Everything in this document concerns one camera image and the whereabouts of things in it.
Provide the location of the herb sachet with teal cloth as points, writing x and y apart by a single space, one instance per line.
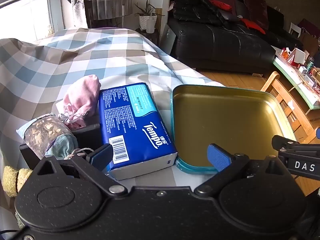
42 132

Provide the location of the checkered blanket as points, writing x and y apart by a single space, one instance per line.
75 62

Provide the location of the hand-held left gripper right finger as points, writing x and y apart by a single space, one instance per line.
218 158

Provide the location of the dark wooden plant stand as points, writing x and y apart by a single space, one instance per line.
152 37

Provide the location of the wooden chair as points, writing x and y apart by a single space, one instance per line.
282 92

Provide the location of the gold tin tray teal rim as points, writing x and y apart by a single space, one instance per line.
225 120

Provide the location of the black leather sofa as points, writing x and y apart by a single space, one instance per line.
220 45

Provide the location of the yellow knitted cloth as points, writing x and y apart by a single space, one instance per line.
11 180

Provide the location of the patterned curtain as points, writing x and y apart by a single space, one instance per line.
78 2

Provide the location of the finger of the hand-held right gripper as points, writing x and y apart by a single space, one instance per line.
287 143

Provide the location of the white red house-shaped box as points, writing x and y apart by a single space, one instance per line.
298 55

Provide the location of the round corrugated metal side table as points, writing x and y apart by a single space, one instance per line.
107 7

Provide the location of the black box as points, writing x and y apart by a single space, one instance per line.
85 135

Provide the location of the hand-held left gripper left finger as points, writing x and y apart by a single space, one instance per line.
100 156

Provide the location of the leaning glass panel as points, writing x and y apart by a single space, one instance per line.
168 38

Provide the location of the blue tissue pack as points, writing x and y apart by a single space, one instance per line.
135 130

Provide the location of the brown cardboard box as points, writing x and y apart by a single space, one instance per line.
310 43

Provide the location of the red cushion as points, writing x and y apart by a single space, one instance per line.
252 25
220 5

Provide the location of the black leather cushion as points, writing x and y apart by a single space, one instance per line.
195 5

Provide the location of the coffee table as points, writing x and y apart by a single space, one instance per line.
295 80

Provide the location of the white plastic cup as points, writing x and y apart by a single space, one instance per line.
150 27

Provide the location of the window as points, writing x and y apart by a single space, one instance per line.
25 15

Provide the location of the potted plant white pot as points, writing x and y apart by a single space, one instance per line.
146 18

